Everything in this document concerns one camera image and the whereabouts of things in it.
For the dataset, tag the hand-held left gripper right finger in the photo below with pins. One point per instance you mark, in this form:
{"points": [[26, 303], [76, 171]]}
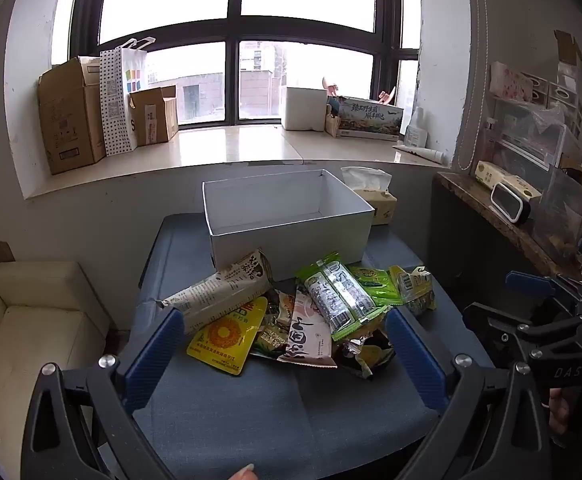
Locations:
{"points": [[416, 355]]}

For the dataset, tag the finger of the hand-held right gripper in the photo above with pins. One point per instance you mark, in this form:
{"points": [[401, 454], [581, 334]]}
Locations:
{"points": [[528, 282], [501, 327]]}

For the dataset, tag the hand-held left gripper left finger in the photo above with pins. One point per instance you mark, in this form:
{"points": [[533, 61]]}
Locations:
{"points": [[153, 355]]}

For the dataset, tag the black potato chip bag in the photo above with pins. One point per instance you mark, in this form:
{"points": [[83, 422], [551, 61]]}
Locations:
{"points": [[368, 355]]}

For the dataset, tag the yellow-green snack packet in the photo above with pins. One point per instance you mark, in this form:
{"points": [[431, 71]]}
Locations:
{"points": [[416, 287]]}

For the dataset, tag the yellow snack packet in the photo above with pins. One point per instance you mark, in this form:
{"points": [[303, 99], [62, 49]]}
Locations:
{"points": [[226, 337]]}

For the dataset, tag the slim green snack packet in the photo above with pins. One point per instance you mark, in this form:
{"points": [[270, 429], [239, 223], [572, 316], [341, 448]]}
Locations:
{"points": [[376, 285]]}

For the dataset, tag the beige snack packet black print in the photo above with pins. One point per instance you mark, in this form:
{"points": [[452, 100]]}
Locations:
{"points": [[221, 292]]}

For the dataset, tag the clear green-edged seed packet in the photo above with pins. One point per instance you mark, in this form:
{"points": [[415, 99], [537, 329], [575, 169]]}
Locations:
{"points": [[341, 295]]}

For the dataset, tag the white pink snack packet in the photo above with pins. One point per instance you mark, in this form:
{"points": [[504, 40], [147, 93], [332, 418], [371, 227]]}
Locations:
{"points": [[306, 335]]}

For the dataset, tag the green snack packet white lettering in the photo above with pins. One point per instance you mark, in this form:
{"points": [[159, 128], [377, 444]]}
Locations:
{"points": [[268, 342]]}

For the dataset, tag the beige snack packet brown figure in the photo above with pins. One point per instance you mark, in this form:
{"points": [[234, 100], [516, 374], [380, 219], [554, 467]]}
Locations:
{"points": [[286, 310]]}

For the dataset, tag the white cardboard box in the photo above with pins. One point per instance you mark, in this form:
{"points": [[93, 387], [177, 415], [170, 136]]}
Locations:
{"points": [[291, 210]]}

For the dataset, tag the person's right hand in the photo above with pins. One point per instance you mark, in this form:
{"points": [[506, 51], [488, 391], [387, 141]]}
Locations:
{"points": [[558, 410]]}

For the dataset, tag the person's left hand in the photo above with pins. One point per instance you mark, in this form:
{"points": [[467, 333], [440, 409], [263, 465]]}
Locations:
{"points": [[243, 472]]}

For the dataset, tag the clear plastic container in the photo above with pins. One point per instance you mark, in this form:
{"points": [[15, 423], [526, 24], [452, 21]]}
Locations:
{"points": [[563, 215]]}

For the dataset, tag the white black alarm clock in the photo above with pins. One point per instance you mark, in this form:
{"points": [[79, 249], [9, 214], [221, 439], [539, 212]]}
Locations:
{"points": [[510, 202]]}

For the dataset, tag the wooden side table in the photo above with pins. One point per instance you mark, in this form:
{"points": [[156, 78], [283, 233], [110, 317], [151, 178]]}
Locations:
{"points": [[471, 220]]}

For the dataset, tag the blue table cloth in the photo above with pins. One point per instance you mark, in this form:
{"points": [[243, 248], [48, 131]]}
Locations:
{"points": [[251, 410]]}

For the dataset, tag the cream tissue pack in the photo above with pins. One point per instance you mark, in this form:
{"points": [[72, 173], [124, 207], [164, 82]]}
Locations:
{"points": [[496, 172]]}

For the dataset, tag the cream sofa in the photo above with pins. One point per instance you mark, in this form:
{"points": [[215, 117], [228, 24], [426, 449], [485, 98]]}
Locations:
{"points": [[31, 340]]}

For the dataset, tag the plastic drawer organizer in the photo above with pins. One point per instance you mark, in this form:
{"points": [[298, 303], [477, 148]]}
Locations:
{"points": [[536, 130]]}

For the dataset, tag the tissue box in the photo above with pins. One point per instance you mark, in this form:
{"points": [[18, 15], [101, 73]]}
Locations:
{"points": [[376, 200]]}

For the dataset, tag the white tube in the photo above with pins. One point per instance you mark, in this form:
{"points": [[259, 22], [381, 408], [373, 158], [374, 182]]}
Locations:
{"points": [[421, 152]]}

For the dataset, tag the white plastic bottle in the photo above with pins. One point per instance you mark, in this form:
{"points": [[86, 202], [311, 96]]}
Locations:
{"points": [[416, 130]]}

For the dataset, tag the floral tissue pack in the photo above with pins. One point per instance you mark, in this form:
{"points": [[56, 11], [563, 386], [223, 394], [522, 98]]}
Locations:
{"points": [[511, 80]]}

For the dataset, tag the grey stitched hanging fabric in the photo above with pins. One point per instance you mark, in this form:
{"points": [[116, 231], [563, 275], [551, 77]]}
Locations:
{"points": [[473, 85]]}

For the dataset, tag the landscape printed box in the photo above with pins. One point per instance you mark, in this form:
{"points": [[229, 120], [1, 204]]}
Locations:
{"points": [[371, 117]]}

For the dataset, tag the pink toy figure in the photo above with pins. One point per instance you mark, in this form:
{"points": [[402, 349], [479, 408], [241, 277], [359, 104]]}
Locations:
{"points": [[387, 96], [330, 87]]}

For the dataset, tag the small open cardboard box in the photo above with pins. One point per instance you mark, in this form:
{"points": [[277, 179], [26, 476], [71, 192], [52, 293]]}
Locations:
{"points": [[153, 117]]}

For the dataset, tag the large cardboard box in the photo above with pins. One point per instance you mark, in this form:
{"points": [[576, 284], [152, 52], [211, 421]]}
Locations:
{"points": [[68, 120]]}

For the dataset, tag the polka-dot paper bag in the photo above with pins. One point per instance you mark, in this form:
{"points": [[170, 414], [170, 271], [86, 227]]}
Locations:
{"points": [[118, 105]]}

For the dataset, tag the white foam box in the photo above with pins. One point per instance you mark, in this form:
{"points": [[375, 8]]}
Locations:
{"points": [[305, 109]]}

